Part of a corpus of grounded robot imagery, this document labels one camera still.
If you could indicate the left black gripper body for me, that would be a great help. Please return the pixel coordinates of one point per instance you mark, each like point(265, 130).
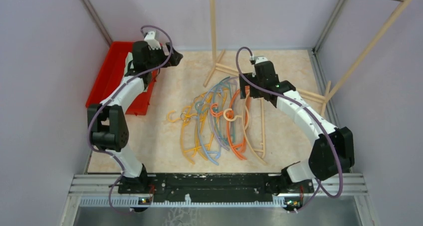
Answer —
point(158, 57)

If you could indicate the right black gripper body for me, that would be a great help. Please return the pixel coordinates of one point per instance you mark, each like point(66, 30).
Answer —
point(253, 79)

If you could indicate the beige plastic hanger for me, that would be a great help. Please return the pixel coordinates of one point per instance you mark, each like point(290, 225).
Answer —
point(248, 116)

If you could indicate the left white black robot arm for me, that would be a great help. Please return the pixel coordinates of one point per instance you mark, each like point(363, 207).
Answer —
point(108, 132)

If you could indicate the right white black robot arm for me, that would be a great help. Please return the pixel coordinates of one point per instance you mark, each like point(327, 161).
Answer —
point(333, 147)

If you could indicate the red plastic tray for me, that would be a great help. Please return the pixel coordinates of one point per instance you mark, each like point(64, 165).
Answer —
point(110, 76)

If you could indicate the teal plastic hanger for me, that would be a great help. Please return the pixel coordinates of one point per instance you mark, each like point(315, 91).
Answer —
point(218, 118)

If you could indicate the lilac plastic hanger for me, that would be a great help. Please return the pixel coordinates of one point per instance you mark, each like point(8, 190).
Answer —
point(214, 112)

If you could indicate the light blue plastic hanger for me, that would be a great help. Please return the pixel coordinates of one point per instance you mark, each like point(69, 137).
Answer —
point(204, 136)

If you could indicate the wooden clothes rack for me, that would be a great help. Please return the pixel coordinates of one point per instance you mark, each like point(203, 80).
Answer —
point(324, 46)

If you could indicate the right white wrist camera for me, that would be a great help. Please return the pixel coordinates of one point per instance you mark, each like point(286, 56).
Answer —
point(257, 59)

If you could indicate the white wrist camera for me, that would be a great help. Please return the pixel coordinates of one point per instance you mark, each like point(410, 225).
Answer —
point(150, 38)
point(257, 59)

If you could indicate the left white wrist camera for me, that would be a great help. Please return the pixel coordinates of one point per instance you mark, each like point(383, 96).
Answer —
point(150, 38)

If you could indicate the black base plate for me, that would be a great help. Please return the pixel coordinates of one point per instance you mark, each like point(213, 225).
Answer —
point(212, 188)

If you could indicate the aluminium frame rail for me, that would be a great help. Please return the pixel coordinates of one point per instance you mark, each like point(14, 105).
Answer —
point(102, 190)

